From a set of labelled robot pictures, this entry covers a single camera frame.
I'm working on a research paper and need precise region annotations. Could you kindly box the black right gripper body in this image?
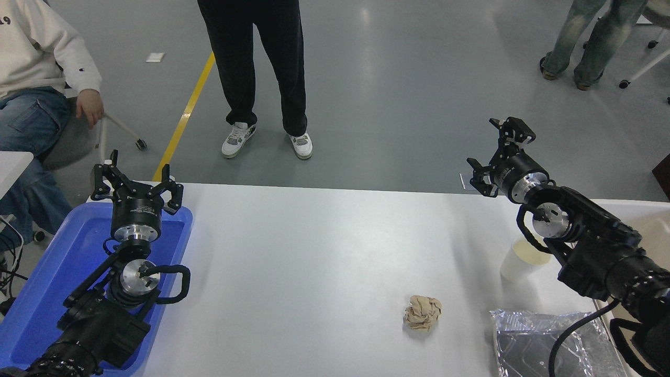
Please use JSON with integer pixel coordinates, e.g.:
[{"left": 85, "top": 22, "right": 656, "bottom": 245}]
[{"left": 491, "top": 149, "right": 548, "bottom": 205}]

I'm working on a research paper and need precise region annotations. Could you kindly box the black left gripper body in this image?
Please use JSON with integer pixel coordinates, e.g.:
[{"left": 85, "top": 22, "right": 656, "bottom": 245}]
[{"left": 110, "top": 183, "right": 164, "bottom": 234}]

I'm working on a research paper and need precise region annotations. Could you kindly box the white paper cup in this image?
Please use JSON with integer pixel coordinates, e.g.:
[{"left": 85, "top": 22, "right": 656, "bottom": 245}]
[{"left": 500, "top": 238, "right": 553, "bottom": 284}]

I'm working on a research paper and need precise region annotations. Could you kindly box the seated person's left hand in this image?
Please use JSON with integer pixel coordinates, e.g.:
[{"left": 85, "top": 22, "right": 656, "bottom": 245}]
[{"left": 76, "top": 89, "right": 104, "bottom": 129}]

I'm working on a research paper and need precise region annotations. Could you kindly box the grey swivel chair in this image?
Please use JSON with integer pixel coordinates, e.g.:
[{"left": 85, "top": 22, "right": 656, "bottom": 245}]
[{"left": 42, "top": 89, "right": 148, "bottom": 171}]

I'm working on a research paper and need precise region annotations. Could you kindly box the white side table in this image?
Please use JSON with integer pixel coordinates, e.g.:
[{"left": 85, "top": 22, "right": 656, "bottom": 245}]
[{"left": 0, "top": 151, "right": 35, "bottom": 199}]

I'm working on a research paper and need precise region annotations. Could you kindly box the blue plastic tray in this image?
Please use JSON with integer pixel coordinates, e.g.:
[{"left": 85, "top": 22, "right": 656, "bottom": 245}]
[{"left": 0, "top": 202, "right": 193, "bottom": 377}]

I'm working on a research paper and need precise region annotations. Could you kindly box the person in background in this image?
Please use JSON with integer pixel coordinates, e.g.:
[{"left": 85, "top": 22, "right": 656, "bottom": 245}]
[{"left": 539, "top": 0, "right": 650, "bottom": 91}]

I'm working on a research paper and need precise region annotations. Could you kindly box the seated person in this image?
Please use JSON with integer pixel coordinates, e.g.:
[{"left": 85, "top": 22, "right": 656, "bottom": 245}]
[{"left": 0, "top": 0, "right": 105, "bottom": 253}]

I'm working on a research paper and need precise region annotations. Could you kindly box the crumpled tan paper ball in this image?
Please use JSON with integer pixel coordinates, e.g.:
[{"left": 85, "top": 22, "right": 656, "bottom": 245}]
[{"left": 403, "top": 295, "right": 443, "bottom": 332}]

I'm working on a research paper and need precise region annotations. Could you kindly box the white-legged swivel chair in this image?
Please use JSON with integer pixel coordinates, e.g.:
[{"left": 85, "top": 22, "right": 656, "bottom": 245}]
[{"left": 618, "top": 0, "right": 670, "bottom": 90}]

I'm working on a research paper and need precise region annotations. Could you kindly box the large pale bin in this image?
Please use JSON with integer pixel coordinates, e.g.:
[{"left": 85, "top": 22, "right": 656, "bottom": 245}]
[{"left": 591, "top": 199, "right": 670, "bottom": 377}]

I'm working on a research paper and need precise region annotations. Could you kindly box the dark brown box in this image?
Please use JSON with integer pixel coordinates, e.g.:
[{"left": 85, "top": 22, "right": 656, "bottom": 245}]
[{"left": 652, "top": 153, "right": 670, "bottom": 202}]

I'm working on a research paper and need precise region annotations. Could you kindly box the standing person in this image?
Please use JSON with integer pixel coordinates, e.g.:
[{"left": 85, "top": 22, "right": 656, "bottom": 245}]
[{"left": 197, "top": 0, "right": 314, "bottom": 160}]

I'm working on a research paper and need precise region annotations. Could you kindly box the silver foil tray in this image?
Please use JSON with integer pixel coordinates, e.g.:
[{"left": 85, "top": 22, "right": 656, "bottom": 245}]
[{"left": 489, "top": 308, "right": 629, "bottom": 377}]

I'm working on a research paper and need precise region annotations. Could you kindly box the white cable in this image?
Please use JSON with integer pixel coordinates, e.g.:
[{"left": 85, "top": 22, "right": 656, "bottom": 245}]
[{"left": 0, "top": 215, "right": 25, "bottom": 286}]

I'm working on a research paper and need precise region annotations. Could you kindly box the black cable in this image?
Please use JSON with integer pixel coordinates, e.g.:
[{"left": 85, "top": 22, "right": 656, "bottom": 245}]
[{"left": 0, "top": 262, "right": 28, "bottom": 283}]

